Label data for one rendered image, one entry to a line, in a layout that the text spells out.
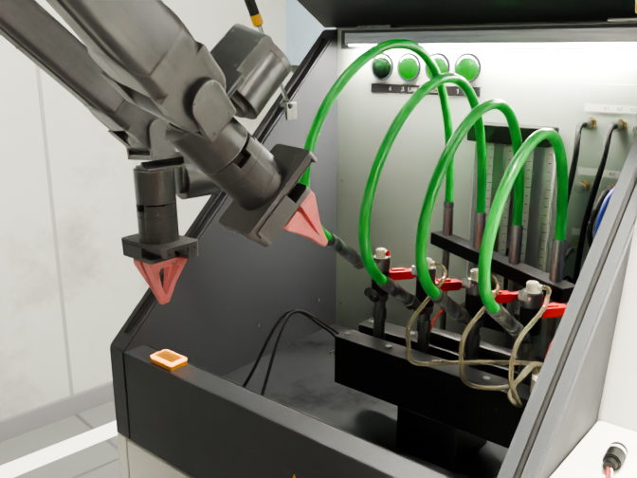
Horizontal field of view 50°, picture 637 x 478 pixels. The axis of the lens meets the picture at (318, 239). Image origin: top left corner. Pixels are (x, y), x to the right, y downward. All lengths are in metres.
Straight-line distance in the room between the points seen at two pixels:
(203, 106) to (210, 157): 0.08
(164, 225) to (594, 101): 0.68
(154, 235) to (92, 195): 1.81
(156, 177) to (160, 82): 0.46
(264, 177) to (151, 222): 0.37
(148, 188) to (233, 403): 0.32
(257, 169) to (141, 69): 0.17
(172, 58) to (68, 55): 0.42
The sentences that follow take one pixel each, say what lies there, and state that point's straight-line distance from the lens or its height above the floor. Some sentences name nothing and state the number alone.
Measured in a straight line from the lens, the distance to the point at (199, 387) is 1.01.
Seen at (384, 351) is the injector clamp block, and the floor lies 0.98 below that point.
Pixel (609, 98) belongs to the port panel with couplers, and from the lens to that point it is 1.16.
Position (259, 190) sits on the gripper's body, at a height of 1.28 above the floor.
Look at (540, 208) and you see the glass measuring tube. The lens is 1.19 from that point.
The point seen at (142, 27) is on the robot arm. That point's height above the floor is 1.42.
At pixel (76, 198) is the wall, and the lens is 2.77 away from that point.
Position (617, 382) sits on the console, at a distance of 0.91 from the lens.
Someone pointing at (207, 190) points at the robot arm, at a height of 1.21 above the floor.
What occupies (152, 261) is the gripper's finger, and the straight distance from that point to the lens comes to 0.99.
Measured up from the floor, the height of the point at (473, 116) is 1.33.
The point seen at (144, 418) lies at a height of 0.85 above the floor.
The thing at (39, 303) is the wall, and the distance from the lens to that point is 2.80.
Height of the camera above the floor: 1.41
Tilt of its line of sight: 15 degrees down
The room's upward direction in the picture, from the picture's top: straight up
